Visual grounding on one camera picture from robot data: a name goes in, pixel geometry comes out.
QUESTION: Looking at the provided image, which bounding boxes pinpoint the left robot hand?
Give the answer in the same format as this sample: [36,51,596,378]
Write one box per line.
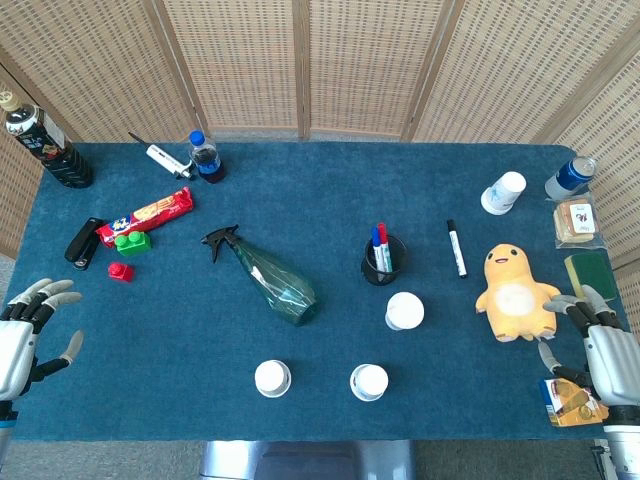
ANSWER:
[0,278,85,402]

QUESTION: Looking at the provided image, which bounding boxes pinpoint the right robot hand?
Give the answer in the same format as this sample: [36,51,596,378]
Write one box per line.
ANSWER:
[537,284,640,407]

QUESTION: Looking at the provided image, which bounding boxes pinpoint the green spray bottle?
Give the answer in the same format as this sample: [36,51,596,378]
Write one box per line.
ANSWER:
[201,224,319,327]

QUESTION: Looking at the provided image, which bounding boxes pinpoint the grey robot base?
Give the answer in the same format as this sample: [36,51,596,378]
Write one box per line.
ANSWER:
[199,439,416,480]

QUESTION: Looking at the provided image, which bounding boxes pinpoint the blue label water bottle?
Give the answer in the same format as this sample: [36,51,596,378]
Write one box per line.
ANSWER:
[544,155,598,201]

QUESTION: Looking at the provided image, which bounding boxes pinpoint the black round object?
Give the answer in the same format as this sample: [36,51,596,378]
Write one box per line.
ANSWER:
[0,89,94,190]

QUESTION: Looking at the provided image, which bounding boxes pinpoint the upright blue flower paper cup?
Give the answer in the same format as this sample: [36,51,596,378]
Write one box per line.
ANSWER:
[385,291,426,332]

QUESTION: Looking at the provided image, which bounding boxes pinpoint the blue cap cola bottle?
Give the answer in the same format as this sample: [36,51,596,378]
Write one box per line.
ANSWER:
[187,130,226,185]

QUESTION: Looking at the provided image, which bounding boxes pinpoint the blue orange card box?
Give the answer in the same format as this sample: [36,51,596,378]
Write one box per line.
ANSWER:
[538,377,610,428]

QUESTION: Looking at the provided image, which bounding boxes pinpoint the green yellow sponge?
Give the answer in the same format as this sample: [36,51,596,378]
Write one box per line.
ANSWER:
[564,251,619,303]

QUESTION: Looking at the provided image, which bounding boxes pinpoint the yellow plush toy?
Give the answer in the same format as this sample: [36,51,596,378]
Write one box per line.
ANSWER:
[474,243,562,343]

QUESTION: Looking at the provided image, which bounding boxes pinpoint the black stapler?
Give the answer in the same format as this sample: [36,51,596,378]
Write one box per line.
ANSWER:
[64,216,105,271]

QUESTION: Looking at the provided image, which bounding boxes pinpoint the red toy brick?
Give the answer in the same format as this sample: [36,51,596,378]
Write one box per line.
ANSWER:
[107,261,135,284]

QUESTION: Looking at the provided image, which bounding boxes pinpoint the packaged sandwich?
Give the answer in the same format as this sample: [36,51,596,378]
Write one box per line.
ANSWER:
[552,197,601,250]

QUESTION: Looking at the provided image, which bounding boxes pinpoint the green toy brick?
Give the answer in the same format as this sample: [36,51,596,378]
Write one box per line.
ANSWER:
[114,231,152,258]

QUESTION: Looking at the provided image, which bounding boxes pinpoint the red biscuit pack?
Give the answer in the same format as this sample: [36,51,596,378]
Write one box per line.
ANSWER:
[95,186,195,247]

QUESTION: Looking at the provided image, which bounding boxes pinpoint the black marker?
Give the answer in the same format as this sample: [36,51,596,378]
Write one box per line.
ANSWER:
[446,218,469,280]

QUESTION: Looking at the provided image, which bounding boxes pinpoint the stack of paper cups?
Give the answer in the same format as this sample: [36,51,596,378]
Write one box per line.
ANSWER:
[480,171,528,216]

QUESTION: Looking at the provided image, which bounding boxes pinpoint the white pipette tool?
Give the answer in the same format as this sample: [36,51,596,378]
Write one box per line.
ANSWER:
[127,131,195,180]

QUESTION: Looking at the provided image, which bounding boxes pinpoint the black mesh pen holder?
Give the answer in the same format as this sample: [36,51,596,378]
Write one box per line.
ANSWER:
[360,234,409,287]

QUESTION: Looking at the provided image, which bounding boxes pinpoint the inverted blue flower paper cup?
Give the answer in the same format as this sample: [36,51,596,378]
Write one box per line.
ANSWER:
[349,363,390,403]

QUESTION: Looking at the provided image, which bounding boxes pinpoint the red marker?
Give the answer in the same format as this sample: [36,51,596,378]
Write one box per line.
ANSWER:
[377,222,396,274]

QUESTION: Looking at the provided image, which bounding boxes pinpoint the green leaf paper cup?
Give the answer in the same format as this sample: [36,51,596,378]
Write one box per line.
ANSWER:
[253,359,293,399]

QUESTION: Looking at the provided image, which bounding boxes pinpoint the blue marker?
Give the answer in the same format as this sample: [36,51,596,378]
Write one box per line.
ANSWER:
[370,226,389,274]

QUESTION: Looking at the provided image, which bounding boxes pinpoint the blue table mat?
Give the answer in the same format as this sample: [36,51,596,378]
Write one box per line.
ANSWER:
[2,142,632,442]

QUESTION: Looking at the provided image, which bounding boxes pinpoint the wicker folding screen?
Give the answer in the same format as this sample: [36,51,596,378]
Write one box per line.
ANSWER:
[0,0,640,301]

